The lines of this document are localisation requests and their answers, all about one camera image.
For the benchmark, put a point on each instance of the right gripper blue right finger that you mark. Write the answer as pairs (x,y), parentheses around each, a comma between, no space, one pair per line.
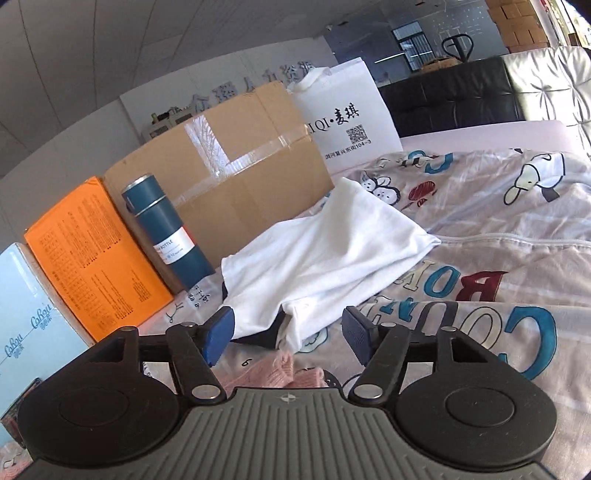
(381,350)

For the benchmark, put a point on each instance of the black smartphone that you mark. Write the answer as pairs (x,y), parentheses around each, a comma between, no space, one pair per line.
(9,419)

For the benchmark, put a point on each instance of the orange cardboard box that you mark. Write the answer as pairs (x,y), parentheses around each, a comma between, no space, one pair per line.
(94,263)

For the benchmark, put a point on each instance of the large light blue box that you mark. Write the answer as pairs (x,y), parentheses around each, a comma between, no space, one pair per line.
(39,334)

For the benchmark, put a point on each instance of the pink knitted sweater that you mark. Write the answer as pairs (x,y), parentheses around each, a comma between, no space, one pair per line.
(274,370)

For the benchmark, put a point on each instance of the black sofa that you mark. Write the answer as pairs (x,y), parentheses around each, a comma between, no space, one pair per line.
(466,95)

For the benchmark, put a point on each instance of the brown cardboard box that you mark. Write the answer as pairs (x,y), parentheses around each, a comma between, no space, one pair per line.
(230,172)

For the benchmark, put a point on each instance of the white tote bag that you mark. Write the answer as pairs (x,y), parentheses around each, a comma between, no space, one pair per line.
(346,115)

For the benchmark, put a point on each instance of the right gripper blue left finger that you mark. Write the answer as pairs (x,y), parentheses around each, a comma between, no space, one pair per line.
(194,349)

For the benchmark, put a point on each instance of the dark teal thermos bottle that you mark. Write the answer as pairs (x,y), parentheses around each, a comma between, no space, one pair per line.
(154,212)

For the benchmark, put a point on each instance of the white t-shirt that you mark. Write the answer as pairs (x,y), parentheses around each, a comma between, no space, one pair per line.
(312,268)

